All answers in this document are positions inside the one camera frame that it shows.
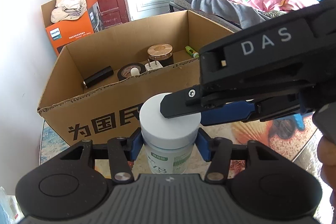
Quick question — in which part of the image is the white supplement bottle green label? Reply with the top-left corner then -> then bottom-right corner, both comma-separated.
139,93 -> 201,174

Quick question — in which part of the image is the green yellow tube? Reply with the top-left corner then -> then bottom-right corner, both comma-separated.
185,46 -> 199,58

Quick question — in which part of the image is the white USB wall charger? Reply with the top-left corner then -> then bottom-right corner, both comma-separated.
145,59 -> 163,72

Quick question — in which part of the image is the black jar with gold lid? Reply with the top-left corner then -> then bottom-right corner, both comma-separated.
147,44 -> 174,67

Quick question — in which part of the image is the black electrical tape roll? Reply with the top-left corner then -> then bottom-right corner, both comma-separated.
117,63 -> 146,81

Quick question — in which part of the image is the black cylinder with gold ring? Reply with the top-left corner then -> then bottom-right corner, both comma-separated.
83,66 -> 114,89

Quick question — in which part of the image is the green dropper bottle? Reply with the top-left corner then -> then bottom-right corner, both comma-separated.
130,67 -> 141,76

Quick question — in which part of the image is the person's right hand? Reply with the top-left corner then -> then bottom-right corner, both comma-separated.
317,137 -> 336,190

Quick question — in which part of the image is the patterned seashell table mat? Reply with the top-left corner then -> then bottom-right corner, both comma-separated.
39,114 -> 321,178

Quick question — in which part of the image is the grey quilt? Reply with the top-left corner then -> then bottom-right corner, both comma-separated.
185,0 -> 270,29

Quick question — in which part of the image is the large brown cardboard box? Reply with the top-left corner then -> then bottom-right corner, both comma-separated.
37,10 -> 231,145

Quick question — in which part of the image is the orange Philips appliance box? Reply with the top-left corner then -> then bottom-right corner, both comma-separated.
41,0 -> 104,55

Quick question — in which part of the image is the cream cloth in orange box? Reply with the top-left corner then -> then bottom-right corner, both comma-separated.
51,0 -> 87,23

